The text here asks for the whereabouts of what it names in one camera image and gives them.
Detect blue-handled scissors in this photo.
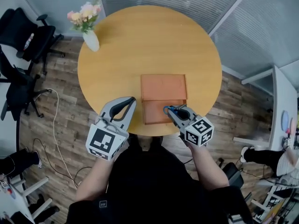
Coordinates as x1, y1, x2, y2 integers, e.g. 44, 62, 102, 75
163, 105, 181, 116

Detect small plastic bottle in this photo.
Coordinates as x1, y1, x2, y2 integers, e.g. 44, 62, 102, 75
23, 33, 35, 51

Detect white metal rack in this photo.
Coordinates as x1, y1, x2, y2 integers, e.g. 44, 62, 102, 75
250, 185, 299, 223

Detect pink and yellow flower bouquet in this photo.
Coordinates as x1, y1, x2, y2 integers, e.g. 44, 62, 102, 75
67, 0, 103, 35

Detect orange wooden drawer box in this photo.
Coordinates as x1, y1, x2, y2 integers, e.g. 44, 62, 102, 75
140, 73, 188, 126

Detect person's black clothing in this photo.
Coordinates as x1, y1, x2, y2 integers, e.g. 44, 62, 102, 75
66, 134, 253, 224

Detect black office chair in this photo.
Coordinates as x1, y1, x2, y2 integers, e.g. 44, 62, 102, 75
0, 45, 51, 121
0, 7, 65, 63

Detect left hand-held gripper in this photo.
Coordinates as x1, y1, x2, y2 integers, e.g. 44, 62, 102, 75
85, 96, 137, 161

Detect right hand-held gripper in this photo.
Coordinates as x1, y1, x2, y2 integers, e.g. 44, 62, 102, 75
167, 104, 215, 147

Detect white ceramic vase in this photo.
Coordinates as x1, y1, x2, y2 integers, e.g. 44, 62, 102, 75
82, 30, 100, 52

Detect pink round disc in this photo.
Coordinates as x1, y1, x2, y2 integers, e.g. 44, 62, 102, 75
289, 117, 298, 135

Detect light blue round disc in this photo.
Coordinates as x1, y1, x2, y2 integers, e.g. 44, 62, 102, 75
281, 110, 290, 133

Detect white desk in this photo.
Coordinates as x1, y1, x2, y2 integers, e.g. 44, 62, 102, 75
233, 65, 299, 152
0, 175, 54, 224

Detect long white cable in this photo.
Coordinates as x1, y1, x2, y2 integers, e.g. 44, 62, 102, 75
47, 88, 79, 189

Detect person's right forearm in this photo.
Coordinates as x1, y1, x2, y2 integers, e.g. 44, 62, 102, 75
188, 142, 230, 191

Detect thin black cable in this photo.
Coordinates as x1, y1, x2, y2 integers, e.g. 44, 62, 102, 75
32, 138, 92, 182

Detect person's left forearm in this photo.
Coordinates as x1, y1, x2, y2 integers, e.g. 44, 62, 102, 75
75, 158, 113, 202

